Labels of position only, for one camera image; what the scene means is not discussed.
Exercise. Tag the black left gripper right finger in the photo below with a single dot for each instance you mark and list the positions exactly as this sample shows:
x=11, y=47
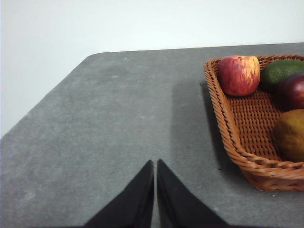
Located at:
x=178, y=209

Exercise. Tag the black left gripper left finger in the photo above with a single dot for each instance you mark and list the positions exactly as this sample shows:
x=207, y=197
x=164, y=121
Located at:
x=133, y=209

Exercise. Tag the green avocado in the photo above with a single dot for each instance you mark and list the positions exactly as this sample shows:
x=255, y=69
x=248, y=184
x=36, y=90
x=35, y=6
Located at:
x=278, y=71

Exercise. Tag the yellow-brown kiwi fruit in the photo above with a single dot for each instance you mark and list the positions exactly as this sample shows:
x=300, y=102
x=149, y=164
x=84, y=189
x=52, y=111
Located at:
x=292, y=135

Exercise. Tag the red yellow apple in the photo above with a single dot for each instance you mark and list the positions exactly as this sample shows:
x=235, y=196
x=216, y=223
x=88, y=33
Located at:
x=238, y=76

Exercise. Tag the brown wicker basket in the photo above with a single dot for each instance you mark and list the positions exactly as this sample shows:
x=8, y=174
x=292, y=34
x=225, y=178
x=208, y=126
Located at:
x=249, y=123

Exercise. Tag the dark red plum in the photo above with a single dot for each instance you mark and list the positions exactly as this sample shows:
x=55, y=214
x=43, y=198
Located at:
x=293, y=92

